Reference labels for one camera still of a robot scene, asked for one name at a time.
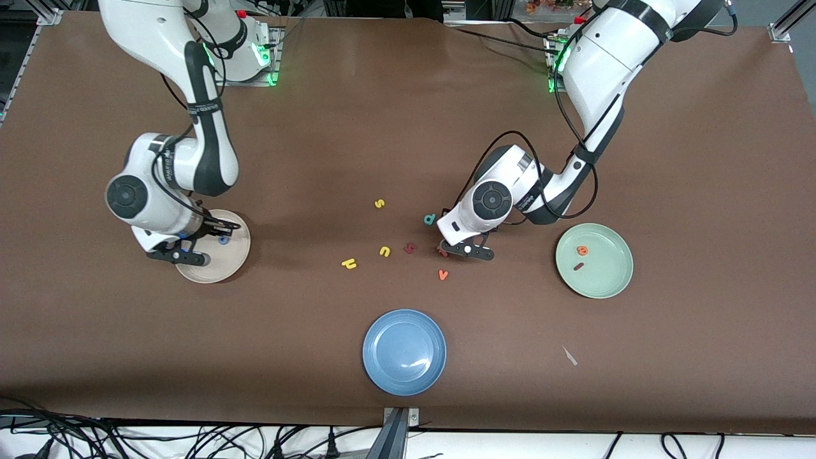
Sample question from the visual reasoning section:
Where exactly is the thin black cable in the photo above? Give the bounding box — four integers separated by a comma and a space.
507, 18, 558, 40
454, 27, 562, 57

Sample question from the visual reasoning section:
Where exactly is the blue plate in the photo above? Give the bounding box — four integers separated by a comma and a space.
362, 309, 448, 397

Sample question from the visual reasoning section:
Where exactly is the silver aluminium frame profile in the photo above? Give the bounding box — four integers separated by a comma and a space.
0, 0, 64, 125
768, 0, 816, 44

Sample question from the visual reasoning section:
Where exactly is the light green plate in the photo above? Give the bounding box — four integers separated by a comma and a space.
555, 222, 634, 300

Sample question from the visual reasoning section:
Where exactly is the brown table cover mat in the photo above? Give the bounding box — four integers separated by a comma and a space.
0, 11, 816, 435

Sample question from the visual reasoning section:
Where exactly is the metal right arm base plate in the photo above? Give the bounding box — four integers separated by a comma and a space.
217, 27, 284, 87

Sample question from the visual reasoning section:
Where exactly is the orange brown flower bunch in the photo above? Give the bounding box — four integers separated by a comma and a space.
526, 0, 578, 15

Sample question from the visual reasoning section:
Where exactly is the beige brown plate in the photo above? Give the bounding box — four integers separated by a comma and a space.
175, 209, 252, 284

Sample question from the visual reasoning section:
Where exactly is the grey metal camera mount bracket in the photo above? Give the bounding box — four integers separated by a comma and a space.
367, 407, 420, 459

